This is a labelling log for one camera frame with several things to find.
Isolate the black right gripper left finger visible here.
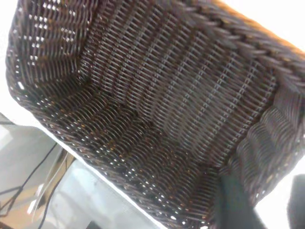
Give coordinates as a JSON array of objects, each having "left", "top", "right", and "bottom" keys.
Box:
[{"left": 213, "top": 175, "right": 266, "bottom": 229}]

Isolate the dark brown woven wicker basket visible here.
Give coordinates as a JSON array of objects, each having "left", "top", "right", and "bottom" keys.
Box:
[{"left": 4, "top": 0, "right": 305, "bottom": 229}]

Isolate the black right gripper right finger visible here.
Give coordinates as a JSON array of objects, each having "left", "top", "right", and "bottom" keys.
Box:
[{"left": 287, "top": 174, "right": 305, "bottom": 229}]

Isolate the thin black floor cable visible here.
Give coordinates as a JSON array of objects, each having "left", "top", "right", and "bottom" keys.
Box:
[{"left": 0, "top": 142, "right": 58, "bottom": 217}]

